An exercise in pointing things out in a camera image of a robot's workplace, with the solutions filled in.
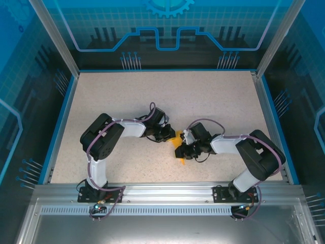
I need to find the grey metal tray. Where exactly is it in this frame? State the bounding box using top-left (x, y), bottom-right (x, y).
top-left (15, 198), bottom-right (320, 244)

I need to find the aluminium side rail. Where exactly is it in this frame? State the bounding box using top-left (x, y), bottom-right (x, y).
top-left (250, 71), bottom-right (291, 184)

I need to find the aluminium mounting beam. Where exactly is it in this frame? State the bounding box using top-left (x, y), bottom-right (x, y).
top-left (34, 181), bottom-right (304, 204)

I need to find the orange paper sheet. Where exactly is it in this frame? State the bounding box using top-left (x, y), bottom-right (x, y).
top-left (169, 129), bottom-right (187, 166)

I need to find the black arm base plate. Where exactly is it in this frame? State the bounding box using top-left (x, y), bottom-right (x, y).
top-left (77, 187), bottom-right (125, 203)
top-left (212, 186), bottom-right (257, 203)

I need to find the slotted grey cable duct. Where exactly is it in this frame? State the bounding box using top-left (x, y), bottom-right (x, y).
top-left (40, 206), bottom-right (298, 215)

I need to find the blue table edge trim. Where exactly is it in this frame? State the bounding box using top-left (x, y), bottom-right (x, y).
top-left (38, 75), bottom-right (78, 185)
top-left (261, 76), bottom-right (300, 185)

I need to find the aluminium frame post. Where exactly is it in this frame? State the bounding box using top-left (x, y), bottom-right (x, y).
top-left (29, 0), bottom-right (81, 77)
top-left (256, 0), bottom-right (307, 77)

